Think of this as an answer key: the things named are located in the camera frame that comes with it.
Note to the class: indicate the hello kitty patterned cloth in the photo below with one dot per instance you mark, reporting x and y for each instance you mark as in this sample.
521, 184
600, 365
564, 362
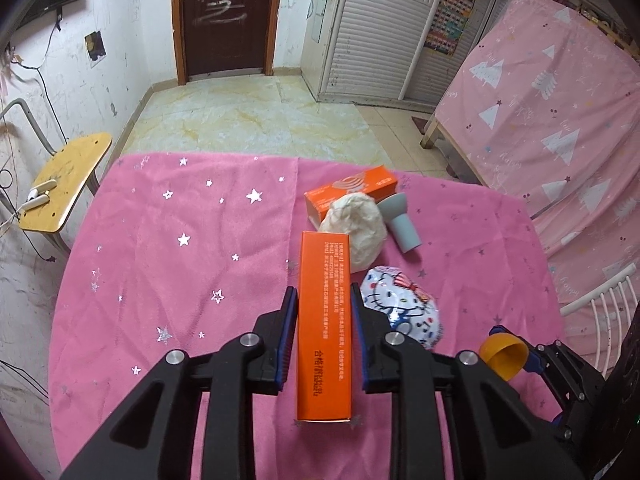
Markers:
409, 309

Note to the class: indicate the orange box far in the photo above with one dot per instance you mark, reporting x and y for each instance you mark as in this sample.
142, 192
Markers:
377, 183

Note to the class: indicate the white rack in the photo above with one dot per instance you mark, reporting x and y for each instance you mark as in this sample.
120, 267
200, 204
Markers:
596, 323

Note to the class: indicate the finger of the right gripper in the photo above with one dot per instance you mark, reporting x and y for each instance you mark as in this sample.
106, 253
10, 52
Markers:
535, 360
500, 330

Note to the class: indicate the colourful wall chart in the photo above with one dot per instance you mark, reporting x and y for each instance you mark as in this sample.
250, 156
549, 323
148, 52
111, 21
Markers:
448, 25

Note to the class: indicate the pink tree bedsheet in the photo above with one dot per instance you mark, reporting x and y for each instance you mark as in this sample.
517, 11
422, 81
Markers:
546, 109

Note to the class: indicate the wooden bed frame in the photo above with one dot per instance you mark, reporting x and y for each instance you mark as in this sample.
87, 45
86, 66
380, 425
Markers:
458, 165

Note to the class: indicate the white charger on chair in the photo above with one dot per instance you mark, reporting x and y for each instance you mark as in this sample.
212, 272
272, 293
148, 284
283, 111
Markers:
39, 195

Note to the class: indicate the orange box long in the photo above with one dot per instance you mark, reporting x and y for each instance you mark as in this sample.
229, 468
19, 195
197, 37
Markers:
324, 330

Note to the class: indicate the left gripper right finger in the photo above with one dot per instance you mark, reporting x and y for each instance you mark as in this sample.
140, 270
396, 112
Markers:
377, 369

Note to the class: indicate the beige paper ball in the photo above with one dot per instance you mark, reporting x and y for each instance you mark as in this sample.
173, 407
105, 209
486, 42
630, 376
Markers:
357, 216

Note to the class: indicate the yellow wooden chair seat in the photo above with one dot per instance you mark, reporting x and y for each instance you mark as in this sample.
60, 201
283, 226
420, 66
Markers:
74, 167

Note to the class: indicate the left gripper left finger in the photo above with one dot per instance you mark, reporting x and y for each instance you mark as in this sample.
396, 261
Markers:
276, 329

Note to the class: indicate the dark brown door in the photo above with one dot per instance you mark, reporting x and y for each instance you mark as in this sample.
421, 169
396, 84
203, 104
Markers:
223, 37

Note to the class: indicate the grey funnel cup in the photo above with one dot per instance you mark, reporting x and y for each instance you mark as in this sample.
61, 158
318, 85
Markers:
394, 210

